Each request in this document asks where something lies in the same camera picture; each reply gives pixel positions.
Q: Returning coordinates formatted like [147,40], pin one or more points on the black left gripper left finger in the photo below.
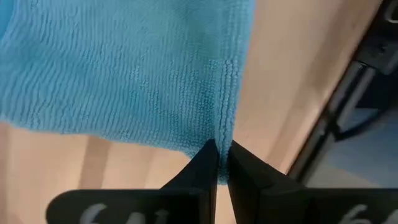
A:
[192,202]

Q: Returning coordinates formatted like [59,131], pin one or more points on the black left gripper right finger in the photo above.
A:
[267,202]

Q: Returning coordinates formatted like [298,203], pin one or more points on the blue microfiber towel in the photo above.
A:
[124,77]

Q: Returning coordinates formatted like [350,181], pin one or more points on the black aluminium table frame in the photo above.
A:
[342,102]

